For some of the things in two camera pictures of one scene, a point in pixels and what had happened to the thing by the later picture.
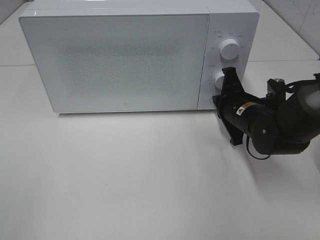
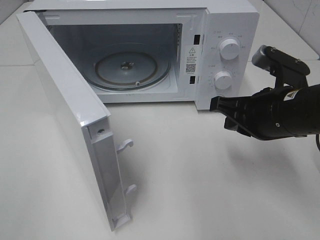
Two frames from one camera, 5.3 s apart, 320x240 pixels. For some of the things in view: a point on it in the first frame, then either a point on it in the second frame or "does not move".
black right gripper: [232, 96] -> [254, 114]
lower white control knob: [218, 79] does not move
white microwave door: [99, 63] -> [81, 106]
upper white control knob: [229, 49] does not move
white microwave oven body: [137, 55] does not move
